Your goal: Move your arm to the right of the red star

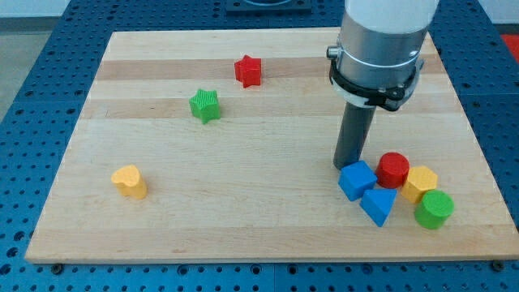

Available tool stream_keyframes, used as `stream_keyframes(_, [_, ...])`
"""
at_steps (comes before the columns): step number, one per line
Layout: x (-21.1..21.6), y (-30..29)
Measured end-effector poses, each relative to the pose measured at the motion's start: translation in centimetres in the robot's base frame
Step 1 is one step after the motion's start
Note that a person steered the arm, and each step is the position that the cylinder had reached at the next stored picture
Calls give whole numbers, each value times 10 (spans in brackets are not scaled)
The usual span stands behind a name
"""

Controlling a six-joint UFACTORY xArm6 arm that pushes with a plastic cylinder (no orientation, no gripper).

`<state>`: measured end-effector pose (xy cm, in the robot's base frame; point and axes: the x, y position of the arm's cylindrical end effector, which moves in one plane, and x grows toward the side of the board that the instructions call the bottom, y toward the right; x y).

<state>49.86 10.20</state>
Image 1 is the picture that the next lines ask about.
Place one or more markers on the blue cube block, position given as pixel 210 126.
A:
pixel 354 179

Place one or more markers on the yellow hexagon block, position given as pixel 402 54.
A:
pixel 419 180

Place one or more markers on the yellow heart block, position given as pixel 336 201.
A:
pixel 129 182

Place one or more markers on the red cylinder block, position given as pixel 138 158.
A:
pixel 392 170

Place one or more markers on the wooden board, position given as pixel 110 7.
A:
pixel 258 184

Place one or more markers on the green star block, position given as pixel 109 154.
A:
pixel 205 105

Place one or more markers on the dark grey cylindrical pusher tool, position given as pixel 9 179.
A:
pixel 355 124

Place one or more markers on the red star block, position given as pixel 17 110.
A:
pixel 248 71

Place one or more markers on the green cylinder block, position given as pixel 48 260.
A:
pixel 434 209

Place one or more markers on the blue triangle block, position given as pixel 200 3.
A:
pixel 378 203

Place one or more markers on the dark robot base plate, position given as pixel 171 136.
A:
pixel 261 6

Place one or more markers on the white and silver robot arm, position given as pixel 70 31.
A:
pixel 375 61

